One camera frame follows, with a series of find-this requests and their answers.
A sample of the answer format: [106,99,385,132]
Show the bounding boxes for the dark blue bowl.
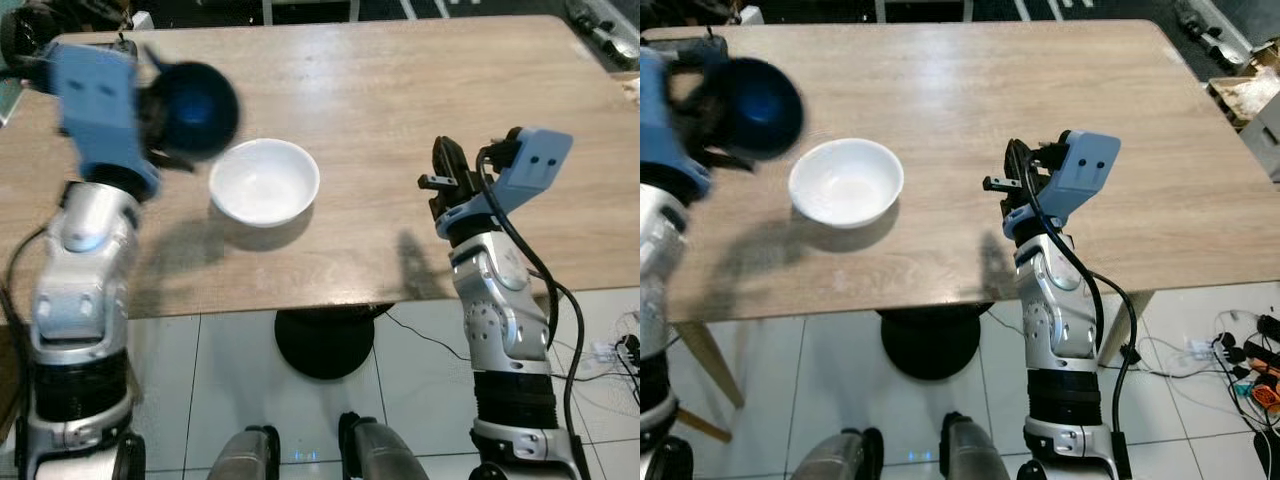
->
[150,62,242,161]
[700,57,807,164]

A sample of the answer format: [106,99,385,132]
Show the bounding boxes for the black remote control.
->
[645,33,729,59]

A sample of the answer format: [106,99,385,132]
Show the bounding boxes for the white bowl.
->
[787,138,905,230]
[208,138,322,228]

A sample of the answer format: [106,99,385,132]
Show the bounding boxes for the grey metal object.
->
[1175,0,1253,69]
[565,0,641,71]

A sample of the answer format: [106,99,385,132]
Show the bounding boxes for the wooden table leg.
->
[1098,292,1157,369]
[675,320,747,411]

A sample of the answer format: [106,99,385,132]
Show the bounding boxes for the black floor fan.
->
[274,305,393,382]
[879,305,988,382]

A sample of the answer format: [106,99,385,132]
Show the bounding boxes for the cardboard box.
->
[1208,68,1280,183]

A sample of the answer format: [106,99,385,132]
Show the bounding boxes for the robot right leg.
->
[338,412,431,480]
[938,412,1031,480]

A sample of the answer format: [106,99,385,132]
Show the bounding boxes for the robot leg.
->
[788,428,887,480]
[938,412,1031,480]
[208,425,282,480]
[338,412,431,480]

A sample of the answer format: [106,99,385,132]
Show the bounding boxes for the robot left leg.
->
[208,425,282,480]
[788,428,887,480]

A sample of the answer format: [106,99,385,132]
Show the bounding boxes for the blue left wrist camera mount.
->
[45,42,161,199]
[640,48,713,201]

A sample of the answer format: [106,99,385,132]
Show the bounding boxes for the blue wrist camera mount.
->
[45,42,161,199]
[437,127,575,239]
[640,48,713,201]
[1003,130,1122,241]

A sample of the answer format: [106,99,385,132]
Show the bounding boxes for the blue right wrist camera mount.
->
[437,127,575,239]
[1003,130,1122,241]

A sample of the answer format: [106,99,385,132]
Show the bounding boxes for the thin black floor cable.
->
[384,308,473,363]

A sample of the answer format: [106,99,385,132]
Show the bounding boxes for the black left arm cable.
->
[0,225,49,341]

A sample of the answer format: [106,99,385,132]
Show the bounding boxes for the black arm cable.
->
[1012,140,1141,480]
[0,225,49,341]
[476,143,593,480]

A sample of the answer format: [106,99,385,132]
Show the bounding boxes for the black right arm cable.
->
[1012,140,1141,480]
[476,143,593,480]

